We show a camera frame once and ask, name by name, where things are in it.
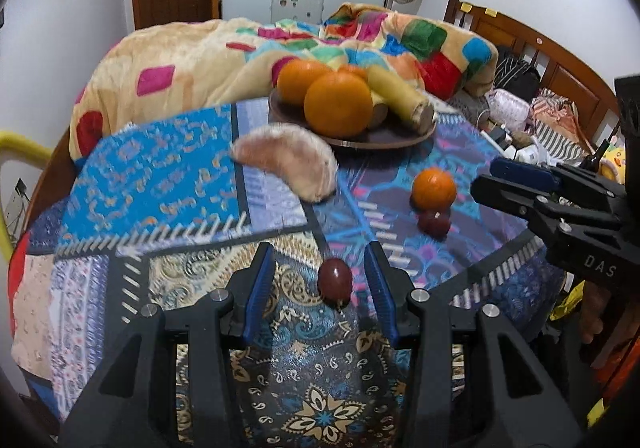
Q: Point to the wooden headboard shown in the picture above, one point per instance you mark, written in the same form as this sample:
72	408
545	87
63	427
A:
560	70

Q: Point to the pink plush pillow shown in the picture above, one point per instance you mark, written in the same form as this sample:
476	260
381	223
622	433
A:
509	109

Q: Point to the yellow padded chair frame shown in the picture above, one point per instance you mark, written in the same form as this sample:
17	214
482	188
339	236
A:
21	158

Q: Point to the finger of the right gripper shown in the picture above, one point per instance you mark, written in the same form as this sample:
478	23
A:
525	174
543	216

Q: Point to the red grape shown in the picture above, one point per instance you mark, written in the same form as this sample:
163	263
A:
435	224
334	282

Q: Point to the black bag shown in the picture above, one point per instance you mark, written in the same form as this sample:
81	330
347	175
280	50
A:
516	76

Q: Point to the colourful patchwork fleece blanket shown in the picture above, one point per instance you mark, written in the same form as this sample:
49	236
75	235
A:
157	72

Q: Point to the striped patterned cloth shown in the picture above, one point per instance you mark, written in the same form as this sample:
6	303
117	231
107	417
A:
557	128

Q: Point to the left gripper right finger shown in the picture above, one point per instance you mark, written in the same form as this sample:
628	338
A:
473	380

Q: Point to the yellow banana piece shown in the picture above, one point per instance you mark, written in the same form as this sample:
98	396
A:
411	106

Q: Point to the small mandarin orange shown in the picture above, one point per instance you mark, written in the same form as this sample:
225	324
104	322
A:
433	189

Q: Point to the large orange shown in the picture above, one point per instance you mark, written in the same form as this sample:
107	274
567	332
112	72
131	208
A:
338	105
296	76

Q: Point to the white box appliance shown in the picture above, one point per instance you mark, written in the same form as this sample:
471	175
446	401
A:
308	11

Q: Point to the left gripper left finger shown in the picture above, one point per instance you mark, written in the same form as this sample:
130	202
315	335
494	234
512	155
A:
131	400

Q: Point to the blue patterned bedspread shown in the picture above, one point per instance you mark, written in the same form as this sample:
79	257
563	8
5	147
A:
161	214

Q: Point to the dark glass bottle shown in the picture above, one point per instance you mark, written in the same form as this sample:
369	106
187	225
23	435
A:
592	162

